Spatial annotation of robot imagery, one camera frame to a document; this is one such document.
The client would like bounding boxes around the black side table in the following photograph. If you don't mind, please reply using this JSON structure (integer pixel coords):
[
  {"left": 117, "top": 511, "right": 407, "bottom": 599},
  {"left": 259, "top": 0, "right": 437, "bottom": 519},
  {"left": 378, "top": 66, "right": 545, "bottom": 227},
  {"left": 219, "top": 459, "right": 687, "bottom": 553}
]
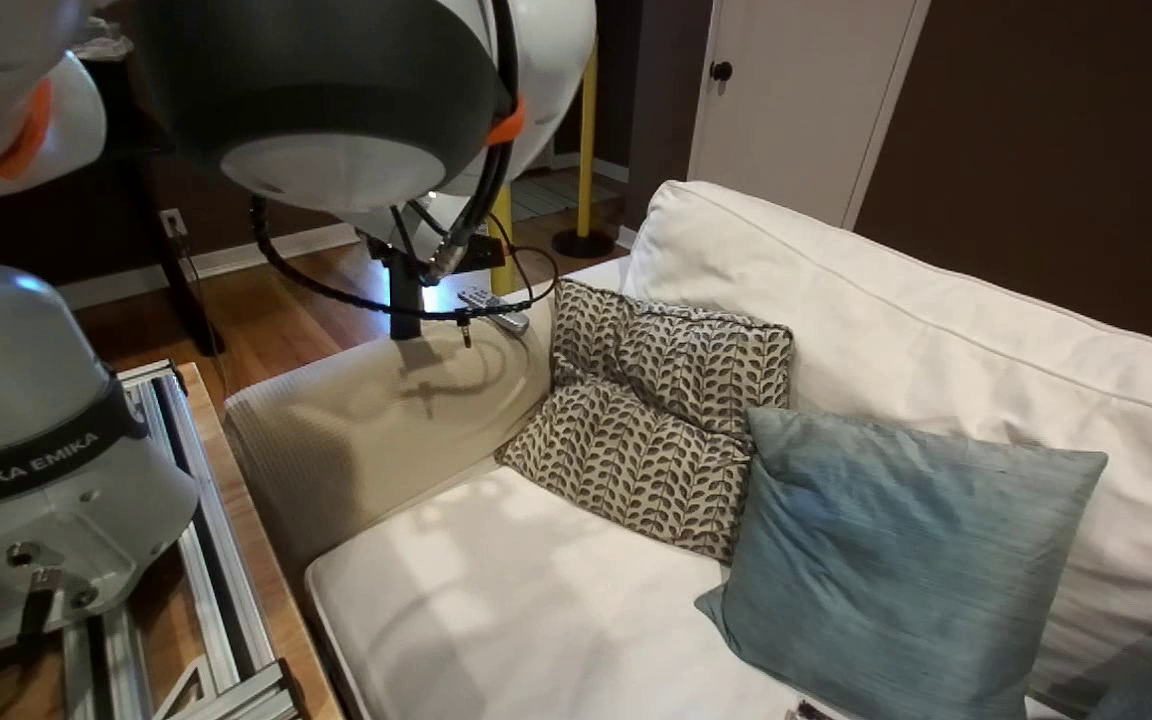
[{"left": 0, "top": 51, "right": 228, "bottom": 360}]

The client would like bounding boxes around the green floor rug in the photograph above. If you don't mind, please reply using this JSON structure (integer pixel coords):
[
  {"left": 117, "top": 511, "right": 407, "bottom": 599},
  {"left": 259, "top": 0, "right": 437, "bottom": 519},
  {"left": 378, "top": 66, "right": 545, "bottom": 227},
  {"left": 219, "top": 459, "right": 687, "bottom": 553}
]
[{"left": 507, "top": 163, "right": 635, "bottom": 227}]

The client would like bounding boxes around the white door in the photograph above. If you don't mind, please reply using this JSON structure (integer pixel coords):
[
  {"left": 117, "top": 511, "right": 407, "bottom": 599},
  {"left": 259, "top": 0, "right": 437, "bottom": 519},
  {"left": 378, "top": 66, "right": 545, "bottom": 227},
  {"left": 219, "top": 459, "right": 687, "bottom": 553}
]
[{"left": 686, "top": 0, "right": 935, "bottom": 230}]

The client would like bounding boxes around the teal pillow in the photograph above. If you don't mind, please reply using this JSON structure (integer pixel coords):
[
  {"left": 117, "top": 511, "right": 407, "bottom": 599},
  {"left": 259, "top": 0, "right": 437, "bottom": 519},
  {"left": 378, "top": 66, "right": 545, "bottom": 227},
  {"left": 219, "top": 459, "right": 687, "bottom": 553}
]
[{"left": 694, "top": 403, "right": 1113, "bottom": 720}]

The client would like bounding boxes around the orange cable strap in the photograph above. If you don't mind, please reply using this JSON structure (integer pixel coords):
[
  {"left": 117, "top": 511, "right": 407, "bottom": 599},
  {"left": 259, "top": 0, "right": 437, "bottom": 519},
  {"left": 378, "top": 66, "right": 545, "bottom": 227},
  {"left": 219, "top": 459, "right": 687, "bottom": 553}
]
[
  {"left": 0, "top": 75, "right": 63, "bottom": 187},
  {"left": 476, "top": 100, "right": 538, "bottom": 152}
]

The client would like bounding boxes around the yellow stanchion post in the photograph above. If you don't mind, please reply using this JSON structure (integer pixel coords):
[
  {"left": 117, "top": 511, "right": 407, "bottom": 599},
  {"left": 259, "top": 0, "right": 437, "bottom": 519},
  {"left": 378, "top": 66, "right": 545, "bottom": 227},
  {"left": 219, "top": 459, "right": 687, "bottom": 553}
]
[
  {"left": 548, "top": 51, "right": 624, "bottom": 265},
  {"left": 486, "top": 178, "right": 520, "bottom": 300}
]

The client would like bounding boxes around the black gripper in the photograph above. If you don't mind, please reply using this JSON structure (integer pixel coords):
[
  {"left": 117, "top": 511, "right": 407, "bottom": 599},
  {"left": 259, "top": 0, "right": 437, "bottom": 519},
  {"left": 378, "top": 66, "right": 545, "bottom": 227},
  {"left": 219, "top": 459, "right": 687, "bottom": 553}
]
[{"left": 418, "top": 210, "right": 486, "bottom": 293}]

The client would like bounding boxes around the white sofa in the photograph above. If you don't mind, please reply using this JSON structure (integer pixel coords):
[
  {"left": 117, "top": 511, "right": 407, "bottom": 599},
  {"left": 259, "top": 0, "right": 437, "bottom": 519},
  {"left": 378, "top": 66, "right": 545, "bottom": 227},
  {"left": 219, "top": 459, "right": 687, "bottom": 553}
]
[{"left": 219, "top": 174, "right": 1152, "bottom": 720}]

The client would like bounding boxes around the aluminium profile frame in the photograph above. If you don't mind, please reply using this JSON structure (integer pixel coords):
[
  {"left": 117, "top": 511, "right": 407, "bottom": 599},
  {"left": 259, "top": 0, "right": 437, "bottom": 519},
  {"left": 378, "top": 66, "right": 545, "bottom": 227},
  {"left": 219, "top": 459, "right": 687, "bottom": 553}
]
[{"left": 58, "top": 357, "right": 305, "bottom": 720}]

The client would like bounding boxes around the black white patterned pillow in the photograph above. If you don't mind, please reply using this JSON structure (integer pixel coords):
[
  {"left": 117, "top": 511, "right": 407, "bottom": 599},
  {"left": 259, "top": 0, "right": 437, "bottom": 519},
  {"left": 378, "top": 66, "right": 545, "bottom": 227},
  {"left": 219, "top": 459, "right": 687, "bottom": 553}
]
[{"left": 496, "top": 271, "right": 802, "bottom": 566}]

